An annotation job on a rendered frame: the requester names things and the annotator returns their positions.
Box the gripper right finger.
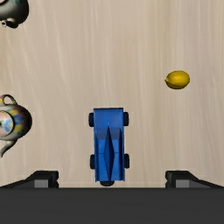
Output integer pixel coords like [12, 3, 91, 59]
[164, 170, 224, 189]

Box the colourful painted teapot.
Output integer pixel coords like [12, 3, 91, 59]
[0, 94, 33, 158]

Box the dark grey teapot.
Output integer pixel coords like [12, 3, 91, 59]
[0, 0, 30, 30]

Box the yellow lemon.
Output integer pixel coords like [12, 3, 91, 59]
[164, 70, 191, 90]

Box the blue toy car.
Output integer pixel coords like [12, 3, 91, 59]
[87, 107, 131, 187]

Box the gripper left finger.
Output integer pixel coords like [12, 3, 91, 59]
[0, 170, 60, 189]

